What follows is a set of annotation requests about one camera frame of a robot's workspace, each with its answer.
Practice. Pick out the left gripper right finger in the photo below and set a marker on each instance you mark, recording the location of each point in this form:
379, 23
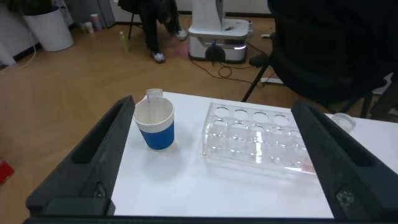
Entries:
348, 169

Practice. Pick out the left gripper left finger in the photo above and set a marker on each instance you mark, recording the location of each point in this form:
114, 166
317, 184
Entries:
90, 168

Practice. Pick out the blue pigment test tube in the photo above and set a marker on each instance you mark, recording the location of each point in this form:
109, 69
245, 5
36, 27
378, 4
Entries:
154, 94

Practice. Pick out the pale red pigment test tube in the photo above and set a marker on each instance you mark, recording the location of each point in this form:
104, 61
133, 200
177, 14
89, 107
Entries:
345, 121

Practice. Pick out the clear acrylic tube rack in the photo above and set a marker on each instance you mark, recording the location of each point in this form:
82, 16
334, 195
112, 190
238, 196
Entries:
248, 140

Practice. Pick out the blue white paper cup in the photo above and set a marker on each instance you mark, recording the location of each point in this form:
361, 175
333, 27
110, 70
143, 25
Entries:
157, 137

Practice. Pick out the red flat object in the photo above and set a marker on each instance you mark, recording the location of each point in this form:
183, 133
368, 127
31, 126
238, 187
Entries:
5, 171

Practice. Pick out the black office chair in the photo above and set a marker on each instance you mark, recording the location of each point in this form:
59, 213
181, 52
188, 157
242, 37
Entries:
326, 62

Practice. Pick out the green plastic bottle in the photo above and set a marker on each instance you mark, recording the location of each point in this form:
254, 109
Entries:
123, 42

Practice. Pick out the small white cup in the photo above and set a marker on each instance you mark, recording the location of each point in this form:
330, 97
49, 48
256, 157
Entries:
89, 28

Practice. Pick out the white planter pot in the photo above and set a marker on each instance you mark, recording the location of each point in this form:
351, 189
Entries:
49, 31

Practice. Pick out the grey metal cabinet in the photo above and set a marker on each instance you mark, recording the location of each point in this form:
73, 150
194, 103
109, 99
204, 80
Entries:
81, 9

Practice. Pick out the green potted plant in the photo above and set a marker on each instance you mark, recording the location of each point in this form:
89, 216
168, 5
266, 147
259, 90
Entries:
31, 5

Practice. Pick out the white humanoid robot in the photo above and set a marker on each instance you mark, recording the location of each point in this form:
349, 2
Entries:
217, 34

